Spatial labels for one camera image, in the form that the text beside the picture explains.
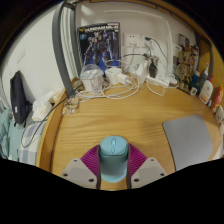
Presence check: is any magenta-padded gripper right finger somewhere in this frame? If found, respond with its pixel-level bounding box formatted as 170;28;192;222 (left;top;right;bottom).
125;143;168;190

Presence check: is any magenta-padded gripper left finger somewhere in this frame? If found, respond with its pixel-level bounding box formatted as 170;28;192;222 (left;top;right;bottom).
59;143;103;190

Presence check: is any light blue computer mouse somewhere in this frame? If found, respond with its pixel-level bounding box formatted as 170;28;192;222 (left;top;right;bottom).
98;135;130;183

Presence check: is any grey mouse pad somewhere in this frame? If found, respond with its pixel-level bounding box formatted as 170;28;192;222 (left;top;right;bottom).
162;114;214;172

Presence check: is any teal checkered blanket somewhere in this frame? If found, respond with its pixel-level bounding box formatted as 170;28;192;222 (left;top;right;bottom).
0;106;46;166

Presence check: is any clear snack packet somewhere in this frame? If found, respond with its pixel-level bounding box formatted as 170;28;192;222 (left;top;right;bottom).
62;96;80;115

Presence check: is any white crumpled plastic bag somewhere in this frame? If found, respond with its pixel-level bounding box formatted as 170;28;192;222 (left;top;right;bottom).
31;88;64;122

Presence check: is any white power strip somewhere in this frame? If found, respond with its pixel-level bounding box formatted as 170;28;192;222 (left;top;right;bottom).
145;75;178;89

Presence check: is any white mug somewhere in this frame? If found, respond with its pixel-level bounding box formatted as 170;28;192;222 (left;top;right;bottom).
214;104;224;124

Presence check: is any clear domed plastic cup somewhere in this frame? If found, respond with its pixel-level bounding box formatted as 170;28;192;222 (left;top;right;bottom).
79;64;105;93

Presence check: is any black bag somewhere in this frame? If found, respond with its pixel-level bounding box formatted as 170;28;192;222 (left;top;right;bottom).
9;70;33;126

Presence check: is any small white charger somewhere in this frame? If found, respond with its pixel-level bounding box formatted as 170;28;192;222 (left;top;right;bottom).
117;73;130;87

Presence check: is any white pump lotion bottle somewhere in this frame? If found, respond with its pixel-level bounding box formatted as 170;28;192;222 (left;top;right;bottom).
198;63;214;105

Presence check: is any red yellow snack can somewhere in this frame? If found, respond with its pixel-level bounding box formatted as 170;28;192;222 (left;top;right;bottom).
210;84;224;114

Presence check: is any black power adapter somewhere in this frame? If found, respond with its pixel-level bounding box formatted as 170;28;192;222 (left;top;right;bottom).
148;61;159;79

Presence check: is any golden robot figurine set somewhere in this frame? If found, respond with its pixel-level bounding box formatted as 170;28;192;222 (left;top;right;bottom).
174;33;200;93

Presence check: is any robot model kit box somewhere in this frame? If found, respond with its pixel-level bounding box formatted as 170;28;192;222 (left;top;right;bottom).
77;22;121;69

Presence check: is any black cable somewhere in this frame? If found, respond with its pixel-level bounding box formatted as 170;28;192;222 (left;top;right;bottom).
20;83;84;149

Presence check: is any white cable tangle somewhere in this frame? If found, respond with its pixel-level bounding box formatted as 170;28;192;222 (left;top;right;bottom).
74;46;166;100

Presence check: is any grey metal desk frame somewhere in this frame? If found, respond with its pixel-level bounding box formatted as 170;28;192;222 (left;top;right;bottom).
51;1;83;98

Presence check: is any white wall socket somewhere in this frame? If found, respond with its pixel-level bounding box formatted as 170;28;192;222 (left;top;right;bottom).
141;34;160;50
123;32;142;48

